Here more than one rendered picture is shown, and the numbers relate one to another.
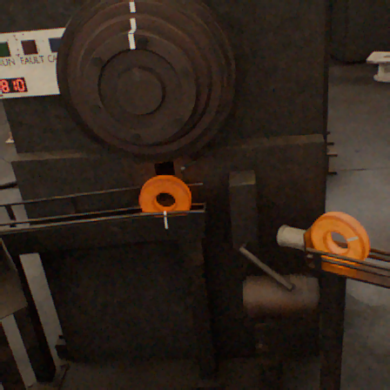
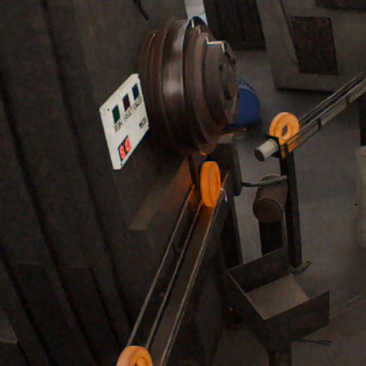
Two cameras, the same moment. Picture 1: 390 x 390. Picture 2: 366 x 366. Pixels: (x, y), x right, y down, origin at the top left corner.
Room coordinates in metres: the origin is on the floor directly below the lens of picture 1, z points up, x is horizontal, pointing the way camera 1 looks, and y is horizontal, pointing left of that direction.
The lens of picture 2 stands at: (1.02, 1.93, 1.76)
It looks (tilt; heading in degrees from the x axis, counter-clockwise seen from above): 28 degrees down; 284
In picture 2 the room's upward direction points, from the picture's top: 12 degrees counter-clockwise
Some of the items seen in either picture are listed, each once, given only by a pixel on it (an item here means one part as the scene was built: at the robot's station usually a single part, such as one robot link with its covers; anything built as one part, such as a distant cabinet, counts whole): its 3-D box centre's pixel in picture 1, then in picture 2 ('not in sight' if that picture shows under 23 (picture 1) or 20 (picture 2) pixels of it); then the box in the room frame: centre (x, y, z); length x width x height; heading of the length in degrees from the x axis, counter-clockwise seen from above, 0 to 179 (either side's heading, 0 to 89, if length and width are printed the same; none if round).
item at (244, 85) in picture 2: not in sight; (234, 96); (1.50, -2.18, 0.17); 0.57 x 0.31 x 0.34; 103
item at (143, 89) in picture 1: (140, 89); (223, 82); (1.26, 0.11, 1.11); 0.28 x 0.06 x 0.28; 83
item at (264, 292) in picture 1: (281, 345); (274, 237); (1.18, -0.21, 0.27); 0.22 x 0.13 x 0.53; 83
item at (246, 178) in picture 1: (244, 211); (225, 165); (1.34, -0.13, 0.68); 0.11 x 0.08 x 0.24; 173
